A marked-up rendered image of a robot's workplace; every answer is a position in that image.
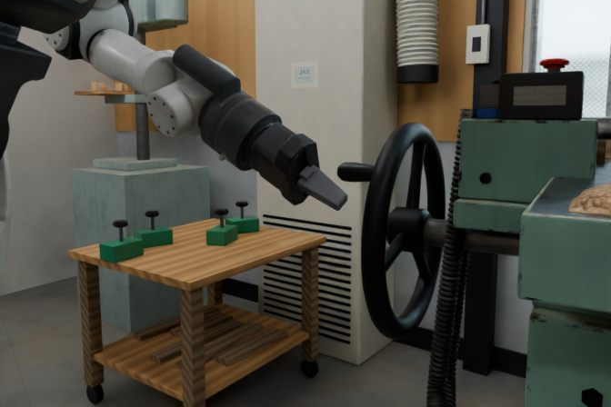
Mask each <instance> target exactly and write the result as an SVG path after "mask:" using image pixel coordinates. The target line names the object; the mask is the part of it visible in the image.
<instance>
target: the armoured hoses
mask: <svg viewBox="0 0 611 407"><path fill-rule="evenodd" d="M464 119H478V118H477V109H465V108H463V109H460V114H459V120H458V121H459V122H458V130H457V131H458V135H457V138H458V139H457V140H456V142H457V145H456V149H457V150H456V151H455V153H456V156H455V159H456V160H455V161H454V164H455V166H454V167H453V169H454V171H453V172H452V174H453V175H454V176H453V177H452V180H453V182H452V183H451V184H452V185H453V186H452V187H451V188H450V189H451V191H452V192H451V193H450V195H451V197H450V198H449V200H450V203H449V206H450V207H449V208H448V211H449V213H448V214H447V216H448V218H447V219H446V220H447V221H448V223H447V224H446V226H447V228H446V234H445V237H446V238H445V240H444V241H445V242H446V243H445V244H444V247H445V249H444V250H443V252H444V254H443V255H442V256H443V257H444V259H443V260H442V263H443V264H442V265H441V267H442V268H443V269H442V270H441V271H440V272H441V273H442V274H441V275H440V277H441V280H440V281H439V282H440V283H441V284H439V285H438V286H439V288H440V289H439V290H438V292H439V295H438V296H437V297H438V300H437V303H438V305H437V306H436V308H437V310H436V313H437V315H436V316H435V317H436V319H435V323H436V324H435V325H434V327H435V329H434V330H433V332H434V335H433V338H434V340H433V341H432V343H433V344H432V346H431V347H432V348H433V349H432V350H431V353H432V354H431V355H430V357H431V360H430V363H431V364H430V365H429V368H430V369H429V371H428V372H429V374H428V378H429V380H428V381H427V383H428V385H427V387H426V388H427V389H428V391H427V392H426V393H427V396H426V399H427V401H426V407H456V372H455V371H456V365H457V363H456V361H457V358H456V357H457V355H458V353H457V352H458V351H459V350H458V346H459V344H458V343H459V342H460V340H459V337H460V333H461V331H460V328H461V327H462V326H461V325H460V324H461V323H462V321H461V319H462V318H463V316H462V314H463V311H462V310H463V309H464V306H463V304H464V299H465V297H464V295H465V294H466V293H465V290H466V288H465V286H466V280H467V278H466V277H467V271H468V268H467V266H468V265H469V264H468V262H469V259H468V257H469V256H470V254H469V252H470V251H468V250H463V249H464V246H463V244H464V243H465V242H464V241H463V240H464V239H465V236H464V234H465V233H466V231H465V228H457V227H454V226H453V216H454V202H455V201H456V200H458V199H460V197H459V195H458V186H459V161H460V135H461V122H462V120H464Z"/></svg>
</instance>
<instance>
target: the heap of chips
mask: <svg viewBox="0 0 611 407"><path fill-rule="evenodd" d="M568 213H590V214H602V215H611V184H604V185H601V186H598V187H594V188H590V189H587V190H584V191H583V192H582V193H581V194H580V195H579V196H578V197H573V199H572V202H571V204H570V206H569V209H568Z"/></svg>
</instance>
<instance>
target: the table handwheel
mask: <svg viewBox="0 0 611 407"><path fill-rule="evenodd" d="M411 145H413V152H412V163H411V172H410V179H409V185H408V192H407V198H406V207H400V206H397V207H396V208H395V209H394V210H393V211H392V212H391V213H390V214H389V207H390V203H391V197H392V192H393V189H394V185H395V181H396V176H397V173H398V170H399V167H400V164H401V163H402V160H403V158H404V156H405V154H406V151H407V150H408V148H409V147H410V146H411ZM423 165H424V169H425V174H426V190H427V209H420V208H419V201H420V190H421V179H422V171H423ZM388 214H389V216H388ZM447 223H448V221H447V220H446V186H445V176H444V169H443V164H442V158H441V154H440V151H439V148H438V145H437V142H436V139H435V138H434V136H433V135H432V133H431V132H430V131H429V129H428V128H426V127H425V126H424V125H422V124H419V123H415V122H413V123H406V124H402V125H400V126H399V127H398V128H396V129H395V130H394V132H393V133H391V135H390V136H389V137H388V139H387V140H386V142H385V144H384V146H383V148H382V150H381V152H380V154H379V156H378V158H377V160H376V164H375V167H374V170H373V172H372V176H371V179H370V183H369V186H368V191H367V195H366V204H365V210H364V216H363V224H362V235H361V274H362V284H363V290H364V296H365V299H366V306H367V310H368V312H369V315H370V317H371V320H372V322H373V324H374V325H375V327H376V329H377V330H378V331H379V332H381V333H382V334H383V335H384V336H385V337H387V338H389V339H393V340H401V339H404V338H406V337H407V336H409V335H410V334H411V333H413V332H414V331H415V330H416V328H417V327H418V325H419V324H420V323H421V322H422V320H423V318H424V316H425V314H426V311H427V308H428V306H429V304H430V302H431V299H432V296H433V293H434V289H435V287H436V280H437V276H438V272H439V267H440V263H441V257H442V251H443V247H444V244H445V243H446V242H445V241H444V240H445V238H446V237H445V234H446V228H447V226H446V224H447ZM465 231H466V233H465V234H464V236H465V239H464V240H463V241H464V242H465V243H464V244H463V246H464V249H463V250H468V251H475V252H482V253H496V254H503V255H512V256H519V239H520V234H518V233H501V232H492V231H484V230H475V229H465ZM386 241H387V242H388V244H389V247H388V248H387V249H386ZM401 252H409V253H412V255H413V257H414V259H415V262H416V267H417V270H418V272H419V275H418V278H417V281H416V287H415V289H414V291H413V294H412V296H411V299H410V301H409V303H408V305H407V307H406V308H405V309H404V311H403V312H402V313H401V314H400V315H399V316H398V317H396V316H395V314H394V312H393V310H392V307H391V304H390V301H389V296H388V290H387V283H386V272H387V271H388V269H389V268H390V266H391V265H392V263H393V262H394V260H395V259H396V257H397V256H398V255H399V254H400V253H401Z"/></svg>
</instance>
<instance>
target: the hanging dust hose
mask: <svg viewBox="0 0 611 407"><path fill-rule="evenodd" d="M396 3H397V5H396V8H397V9H396V12H397V15H396V17H397V19H396V21H397V24H396V26H397V27H398V28H397V29H396V31H397V32H398V33H397V34H396V35H397V36H398V37H397V39H396V40H397V41H398V42H397V43H396V44H397V45H398V47H397V50H398V52H397V54H398V57H397V59H398V60H399V61H397V63H398V64H399V65H398V66H397V72H396V82H397V83H398V84H435V83H437V82H438V76H439V64H438V63H437V62H438V61H439V59H438V58H437V57H438V56H439V54H437V52H438V51H439V50H438V49H437V47H438V46H439V45H438V44H437V43H438V42H439V41H438V40H437V38H438V37H439V35H437V34H438V33H439V31H438V30H436V29H437V28H438V27H439V26H438V25H437V24H438V23H439V22H438V21H437V19H438V18H439V17H438V16H437V15H438V14H439V13H438V11H436V10H437V9H438V8H439V7H438V6H437V5H438V4H439V3H438V2H437V0H396Z"/></svg>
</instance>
